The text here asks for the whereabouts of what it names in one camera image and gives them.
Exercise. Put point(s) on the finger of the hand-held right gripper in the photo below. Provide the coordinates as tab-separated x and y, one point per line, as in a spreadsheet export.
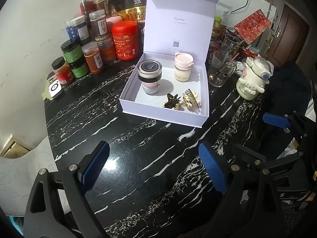
247	151
276	120

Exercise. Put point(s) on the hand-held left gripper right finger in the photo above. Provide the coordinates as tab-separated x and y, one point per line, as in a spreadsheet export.
213	168

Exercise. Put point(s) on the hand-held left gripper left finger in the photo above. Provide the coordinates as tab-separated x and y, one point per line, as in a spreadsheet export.
95	163

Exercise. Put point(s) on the cream pearl hair clip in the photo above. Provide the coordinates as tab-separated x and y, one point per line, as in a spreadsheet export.
190	99

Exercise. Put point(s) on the dark star hair clip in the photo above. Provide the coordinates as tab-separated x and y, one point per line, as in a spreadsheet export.
173	101

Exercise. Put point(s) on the white round jar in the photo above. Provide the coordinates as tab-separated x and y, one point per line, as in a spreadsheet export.
151	90

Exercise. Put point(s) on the cream round jar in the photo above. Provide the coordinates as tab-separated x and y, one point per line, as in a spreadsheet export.
182	73

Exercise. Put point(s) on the black-lid round tin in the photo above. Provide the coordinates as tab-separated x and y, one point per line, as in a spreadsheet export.
149	67

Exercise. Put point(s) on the pink labelled powder compact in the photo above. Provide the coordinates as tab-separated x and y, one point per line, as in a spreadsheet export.
183	58

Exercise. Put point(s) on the white hinged gift box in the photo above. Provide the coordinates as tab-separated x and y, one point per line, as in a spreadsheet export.
161	24

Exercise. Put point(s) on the person's right hand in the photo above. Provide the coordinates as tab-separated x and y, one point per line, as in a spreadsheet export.
305	198

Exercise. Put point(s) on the dark jacket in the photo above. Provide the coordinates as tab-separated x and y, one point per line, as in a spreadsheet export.
284	89

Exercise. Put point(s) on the white cartoon dog bottle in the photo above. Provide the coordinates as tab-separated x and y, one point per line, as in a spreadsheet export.
251	81

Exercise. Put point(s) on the glass mug with spoon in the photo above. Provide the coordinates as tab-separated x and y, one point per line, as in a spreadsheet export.
220	72

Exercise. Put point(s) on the white leaf-pattern panel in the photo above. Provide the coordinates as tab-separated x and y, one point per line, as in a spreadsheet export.
19	173

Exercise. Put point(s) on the beige wooden box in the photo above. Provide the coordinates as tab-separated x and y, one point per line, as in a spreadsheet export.
13	150

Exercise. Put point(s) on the pale green coaster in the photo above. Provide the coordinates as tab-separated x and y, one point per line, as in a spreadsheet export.
45	94

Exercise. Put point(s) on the small white device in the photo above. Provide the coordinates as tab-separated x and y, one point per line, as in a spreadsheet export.
54	88

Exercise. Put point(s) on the brown door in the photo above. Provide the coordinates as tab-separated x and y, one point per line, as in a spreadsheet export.
289	34

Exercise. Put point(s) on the clear drinking glass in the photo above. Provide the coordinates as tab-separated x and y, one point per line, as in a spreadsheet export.
231	42

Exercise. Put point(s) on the small green jar black lid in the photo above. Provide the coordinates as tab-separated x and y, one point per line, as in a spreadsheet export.
79	69

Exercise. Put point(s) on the red-label jar black lid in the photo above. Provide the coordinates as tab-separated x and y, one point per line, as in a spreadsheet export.
62	71

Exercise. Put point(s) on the orange spice jar white label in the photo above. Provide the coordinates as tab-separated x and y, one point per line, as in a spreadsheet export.
93	59

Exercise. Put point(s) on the toothpick holder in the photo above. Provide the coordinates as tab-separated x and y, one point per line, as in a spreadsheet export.
218	21

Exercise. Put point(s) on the large green jar black lid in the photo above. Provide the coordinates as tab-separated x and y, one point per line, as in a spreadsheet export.
71	50

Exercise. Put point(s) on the brown-red spice jar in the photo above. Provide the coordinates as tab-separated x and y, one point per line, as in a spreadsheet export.
107	48

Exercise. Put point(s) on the red canister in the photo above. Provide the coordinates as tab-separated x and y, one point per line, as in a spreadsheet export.
125	41

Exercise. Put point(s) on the dark blue jar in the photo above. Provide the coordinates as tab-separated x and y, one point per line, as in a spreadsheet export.
79	31

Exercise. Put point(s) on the clear jar white label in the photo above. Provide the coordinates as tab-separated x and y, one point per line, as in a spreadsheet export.
99	24

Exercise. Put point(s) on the pink container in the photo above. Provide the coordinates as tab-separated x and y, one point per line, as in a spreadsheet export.
115	19

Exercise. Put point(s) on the dark gold food bag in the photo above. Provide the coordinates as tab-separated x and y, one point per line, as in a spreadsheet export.
128	7

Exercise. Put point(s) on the dark red jar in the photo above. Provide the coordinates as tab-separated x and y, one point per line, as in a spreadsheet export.
101	3
86	3

